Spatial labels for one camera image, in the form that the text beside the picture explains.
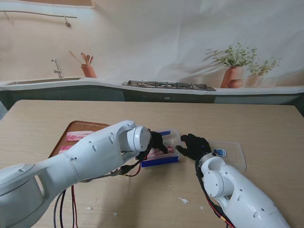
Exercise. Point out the printed kitchen backdrop cloth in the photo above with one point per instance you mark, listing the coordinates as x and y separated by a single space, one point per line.
152 35

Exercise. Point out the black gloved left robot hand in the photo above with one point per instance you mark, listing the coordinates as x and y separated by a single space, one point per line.
158 141

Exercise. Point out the clear lid with blue label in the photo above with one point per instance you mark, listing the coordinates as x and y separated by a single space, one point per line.
235 152

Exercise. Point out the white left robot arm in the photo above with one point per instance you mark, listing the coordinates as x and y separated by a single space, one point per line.
83 154

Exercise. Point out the raw pink bacon slice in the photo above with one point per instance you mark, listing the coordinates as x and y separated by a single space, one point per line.
76 136
65 149

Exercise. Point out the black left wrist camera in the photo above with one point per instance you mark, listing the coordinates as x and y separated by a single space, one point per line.
140 156

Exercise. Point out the brown wooden tray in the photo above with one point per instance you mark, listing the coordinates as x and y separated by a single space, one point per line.
78 126

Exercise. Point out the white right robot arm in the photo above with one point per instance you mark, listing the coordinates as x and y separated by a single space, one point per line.
237 190

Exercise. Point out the raw bacon slices stack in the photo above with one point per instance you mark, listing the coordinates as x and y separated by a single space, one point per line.
171 149

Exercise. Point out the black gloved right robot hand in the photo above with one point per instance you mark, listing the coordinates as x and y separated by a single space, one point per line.
196 146

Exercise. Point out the clear plastic container blue tape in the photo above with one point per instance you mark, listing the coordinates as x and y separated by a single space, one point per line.
159 162

